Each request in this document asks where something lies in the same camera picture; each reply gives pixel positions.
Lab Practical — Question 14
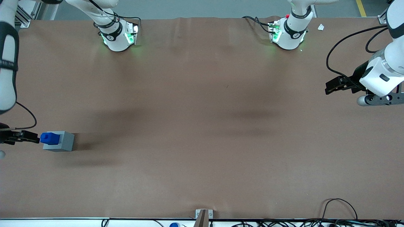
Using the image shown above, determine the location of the blue plastic part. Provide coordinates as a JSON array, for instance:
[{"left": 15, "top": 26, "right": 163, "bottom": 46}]
[{"left": 40, "top": 132, "right": 61, "bottom": 145}]

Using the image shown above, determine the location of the gray square base block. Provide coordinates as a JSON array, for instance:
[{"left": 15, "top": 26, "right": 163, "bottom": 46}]
[{"left": 43, "top": 131, "right": 75, "bottom": 152}]

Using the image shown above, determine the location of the brown table cover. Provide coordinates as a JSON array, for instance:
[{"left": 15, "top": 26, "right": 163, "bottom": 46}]
[{"left": 0, "top": 16, "right": 404, "bottom": 220}]

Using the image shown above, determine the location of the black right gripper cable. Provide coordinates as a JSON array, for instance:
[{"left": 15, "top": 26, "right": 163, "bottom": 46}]
[{"left": 13, "top": 102, "right": 38, "bottom": 130}]

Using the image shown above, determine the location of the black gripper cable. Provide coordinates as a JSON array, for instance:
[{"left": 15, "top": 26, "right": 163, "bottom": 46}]
[
  {"left": 326, "top": 25, "right": 389, "bottom": 85},
  {"left": 13, "top": 102, "right": 38, "bottom": 130}
]

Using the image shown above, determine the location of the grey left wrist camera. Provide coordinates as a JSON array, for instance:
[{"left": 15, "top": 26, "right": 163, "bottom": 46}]
[{"left": 357, "top": 94, "right": 404, "bottom": 107}]

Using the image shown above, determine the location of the short black looped arm cable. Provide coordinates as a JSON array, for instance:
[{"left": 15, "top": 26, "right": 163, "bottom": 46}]
[{"left": 365, "top": 28, "right": 389, "bottom": 54}]

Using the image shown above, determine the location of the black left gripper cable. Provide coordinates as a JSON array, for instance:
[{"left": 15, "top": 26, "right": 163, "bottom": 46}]
[{"left": 326, "top": 25, "right": 389, "bottom": 85}]

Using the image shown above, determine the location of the black left arm base cable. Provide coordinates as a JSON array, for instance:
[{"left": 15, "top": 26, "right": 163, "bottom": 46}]
[{"left": 242, "top": 16, "right": 272, "bottom": 34}]

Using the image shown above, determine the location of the black arm base cable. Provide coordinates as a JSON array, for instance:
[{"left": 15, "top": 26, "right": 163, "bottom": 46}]
[
  {"left": 242, "top": 16, "right": 272, "bottom": 34},
  {"left": 88, "top": 0, "right": 141, "bottom": 32}
]

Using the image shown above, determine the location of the black looped table cable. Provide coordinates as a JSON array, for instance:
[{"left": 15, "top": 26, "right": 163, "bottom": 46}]
[{"left": 320, "top": 198, "right": 359, "bottom": 221}]

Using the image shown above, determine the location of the aluminium frame profile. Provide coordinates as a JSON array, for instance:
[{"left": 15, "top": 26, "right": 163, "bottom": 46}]
[{"left": 14, "top": 0, "right": 44, "bottom": 28}]

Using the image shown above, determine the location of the black cable bundle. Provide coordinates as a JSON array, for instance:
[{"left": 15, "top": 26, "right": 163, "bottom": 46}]
[{"left": 232, "top": 219, "right": 404, "bottom": 227}]

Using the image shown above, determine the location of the black right arm base cable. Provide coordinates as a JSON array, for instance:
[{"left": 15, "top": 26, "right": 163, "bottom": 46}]
[{"left": 88, "top": 0, "right": 141, "bottom": 32}]

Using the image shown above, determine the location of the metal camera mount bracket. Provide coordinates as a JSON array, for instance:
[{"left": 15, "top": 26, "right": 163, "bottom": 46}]
[{"left": 195, "top": 209, "right": 213, "bottom": 227}]

